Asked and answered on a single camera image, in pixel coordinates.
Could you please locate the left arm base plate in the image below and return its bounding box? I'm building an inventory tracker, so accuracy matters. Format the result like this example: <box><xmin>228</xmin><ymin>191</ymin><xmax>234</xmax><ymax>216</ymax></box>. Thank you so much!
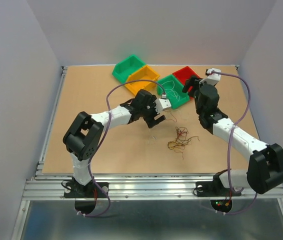
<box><xmin>61</xmin><ymin>179</ymin><xmax>106</xmax><ymax>199</ymax></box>

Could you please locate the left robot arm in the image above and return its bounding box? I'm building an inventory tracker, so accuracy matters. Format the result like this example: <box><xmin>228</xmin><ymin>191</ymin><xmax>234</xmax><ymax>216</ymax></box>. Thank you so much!
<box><xmin>62</xmin><ymin>89</ymin><xmax>172</xmax><ymax>197</ymax></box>

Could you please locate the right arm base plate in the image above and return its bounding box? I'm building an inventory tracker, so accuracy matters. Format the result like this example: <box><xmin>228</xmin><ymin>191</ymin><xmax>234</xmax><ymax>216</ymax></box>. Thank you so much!
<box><xmin>192</xmin><ymin>181</ymin><xmax>230</xmax><ymax>197</ymax></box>

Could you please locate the red bin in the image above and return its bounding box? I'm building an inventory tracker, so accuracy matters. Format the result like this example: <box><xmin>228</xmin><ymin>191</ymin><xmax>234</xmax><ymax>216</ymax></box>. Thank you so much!
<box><xmin>172</xmin><ymin>66</ymin><xmax>201</xmax><ymax>102</ymax></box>

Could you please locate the green bin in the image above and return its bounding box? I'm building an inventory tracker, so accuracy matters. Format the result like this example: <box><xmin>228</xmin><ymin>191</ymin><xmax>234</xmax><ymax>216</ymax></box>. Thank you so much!
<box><xmin>112</xmin><ymin>54</ymin><xmax>146</xmax><ymax>84</ymax></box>
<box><xmin>157</xmin><ymin>74</ymin><xmax>187</xmax><ymax>109</ymax></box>

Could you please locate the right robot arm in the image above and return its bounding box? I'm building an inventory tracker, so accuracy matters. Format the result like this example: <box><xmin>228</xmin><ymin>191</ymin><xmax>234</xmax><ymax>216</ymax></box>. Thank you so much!
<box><xmin>182</xmin><ymin>69</ymin><xmax>283</xmax><ymax>195</ymax></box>

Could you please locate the far green bin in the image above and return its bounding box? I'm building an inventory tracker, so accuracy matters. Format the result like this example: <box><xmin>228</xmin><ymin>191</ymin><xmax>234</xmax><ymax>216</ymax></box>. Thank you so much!
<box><xmin>112</xmin><ymin>54</ymin><xmax>146</xmax><ymax>84</ymax></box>

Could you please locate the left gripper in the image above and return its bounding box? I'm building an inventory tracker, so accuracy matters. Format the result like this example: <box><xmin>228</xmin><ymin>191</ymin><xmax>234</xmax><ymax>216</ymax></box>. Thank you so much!
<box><xmin>139</xmin><ymin>95</ymin><xmax>165</xmax><ymax>128</ymax></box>

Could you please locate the near green bin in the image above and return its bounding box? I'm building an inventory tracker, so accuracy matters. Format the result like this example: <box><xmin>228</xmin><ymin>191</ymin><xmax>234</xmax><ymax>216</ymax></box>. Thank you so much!
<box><xmin>157</xmin><ymin>74</ymin><xmax>187</xmax><ymax>109</ymax></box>

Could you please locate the yellow bin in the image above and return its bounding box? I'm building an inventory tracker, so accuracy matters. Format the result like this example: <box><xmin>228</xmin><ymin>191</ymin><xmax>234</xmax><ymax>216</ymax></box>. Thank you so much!
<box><xmin>125</xmin><ymin>65</ymin><xmax>160</xmax><ymax>96</ymax></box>

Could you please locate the brown wire bundle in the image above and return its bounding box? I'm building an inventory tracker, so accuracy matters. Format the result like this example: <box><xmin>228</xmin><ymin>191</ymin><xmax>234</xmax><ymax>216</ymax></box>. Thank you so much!
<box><xmin>167</xmin><ymin>126</ymin><xmax>200</xmax><ymax>161</ymax></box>

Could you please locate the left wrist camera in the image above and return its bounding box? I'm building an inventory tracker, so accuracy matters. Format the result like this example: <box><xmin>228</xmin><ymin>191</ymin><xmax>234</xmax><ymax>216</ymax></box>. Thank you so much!
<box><xmin>155</xmin><ymin>98</ymin><xmax>172</xmax><ymax>114</ymax></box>

